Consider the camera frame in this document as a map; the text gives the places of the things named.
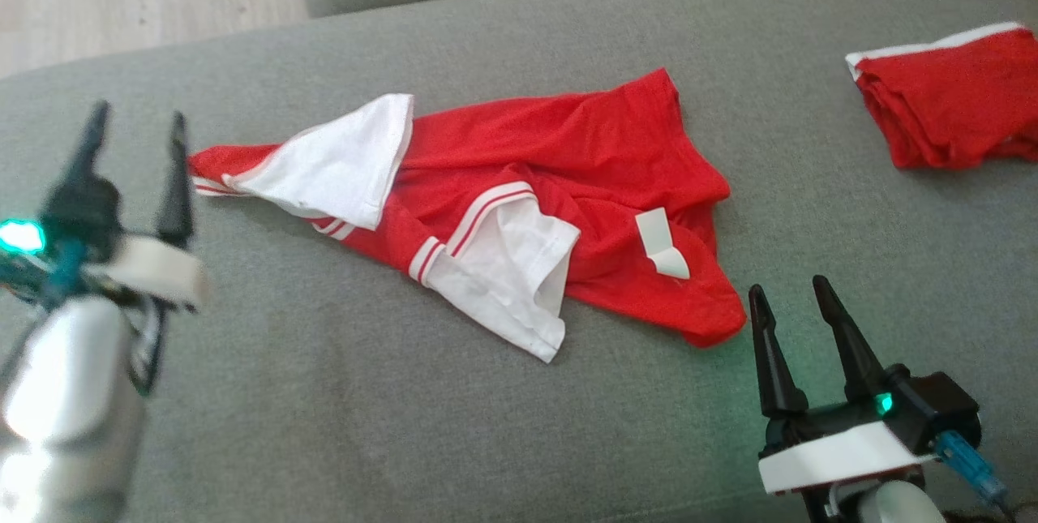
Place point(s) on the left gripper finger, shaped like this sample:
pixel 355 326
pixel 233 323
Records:
pixel 177 199
pixel 85 190

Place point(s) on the red and white sports jersey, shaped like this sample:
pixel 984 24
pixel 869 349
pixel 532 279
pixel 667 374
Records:
pixel 568 150

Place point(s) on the large grey sofa seat cushion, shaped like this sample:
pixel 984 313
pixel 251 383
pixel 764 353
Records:
pixel 486 426

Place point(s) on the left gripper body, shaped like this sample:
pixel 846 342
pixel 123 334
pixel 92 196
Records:
pixel 154 272

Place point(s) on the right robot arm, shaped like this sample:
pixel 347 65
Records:
pixel 892 507

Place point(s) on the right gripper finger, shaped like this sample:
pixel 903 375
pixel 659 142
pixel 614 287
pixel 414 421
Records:
pixel 855 361
pixel 774 369

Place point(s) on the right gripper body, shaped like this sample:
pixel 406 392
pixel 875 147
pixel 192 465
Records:
pixel 843 454

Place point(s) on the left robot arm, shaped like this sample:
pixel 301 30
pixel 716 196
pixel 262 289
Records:
pixel 69 409

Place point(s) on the red shorts with white stripes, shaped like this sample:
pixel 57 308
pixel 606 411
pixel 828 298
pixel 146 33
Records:
pixel 957 101

